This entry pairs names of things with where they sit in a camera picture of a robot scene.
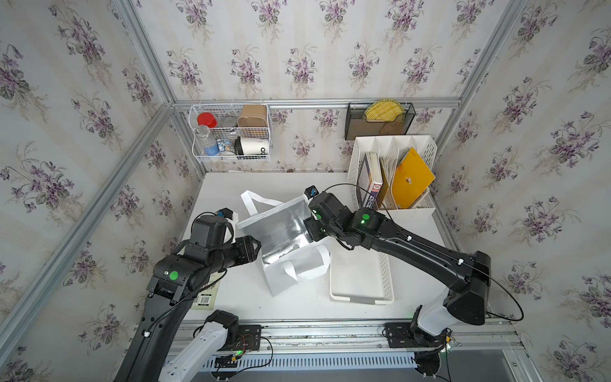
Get white wire wall basket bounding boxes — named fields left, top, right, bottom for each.
left=188, top=102, right=273, bottom=162

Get white insulated delivery bag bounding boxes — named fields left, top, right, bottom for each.
left=237, top=190, right=331, bottom=296

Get black mesh wall holder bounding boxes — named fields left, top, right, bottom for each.
left=344, top=103, right=415, bottom=141

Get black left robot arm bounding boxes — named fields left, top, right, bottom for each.
left=115, top=209, right=262, bottom=381

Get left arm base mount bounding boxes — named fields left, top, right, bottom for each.
left=193, top=310, right=262, bottom=351

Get clear plastic bottle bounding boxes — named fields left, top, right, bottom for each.
left=194, top=125, right=220, bottom=157

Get yellow folder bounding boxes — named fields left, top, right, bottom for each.
left=391, top=148, right=435, bottom=209

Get beige papers in organizer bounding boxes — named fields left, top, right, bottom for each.
left=380, top=138, right=399, bottom=210

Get green printed booklet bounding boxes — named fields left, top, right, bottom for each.
left=191, top=271, right=228, bottom=310

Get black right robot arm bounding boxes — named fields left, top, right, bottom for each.
left=304, top=186, right=491, bottom=336

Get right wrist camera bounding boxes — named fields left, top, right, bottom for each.
left=304, top=186, right=319, bottom=200

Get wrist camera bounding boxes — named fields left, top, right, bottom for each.
left=216, top=208, right=234, bottom=220
left=304, top=186, right=319, bottom=200

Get white black cylinder can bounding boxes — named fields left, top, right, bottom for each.
left=235, top=137, right=270, bottom=157

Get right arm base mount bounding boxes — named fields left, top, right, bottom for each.
left=382, top=305, right=452, bottom=351

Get aluminium rail frame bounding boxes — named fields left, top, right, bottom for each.
left=123, top=317, right=531, bottom=358

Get purple white book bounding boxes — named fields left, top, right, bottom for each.
left=356, top=152, right=383, bottom=209

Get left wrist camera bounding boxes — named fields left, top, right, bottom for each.
left=216, top=208, right=234, bottom=220

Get white plastic file organizer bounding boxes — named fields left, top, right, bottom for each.
left=347, top=135, right=437, bottom=221

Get white perforated plastic tray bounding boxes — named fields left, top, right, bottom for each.
left=328, top=240, right=395, bottom=305

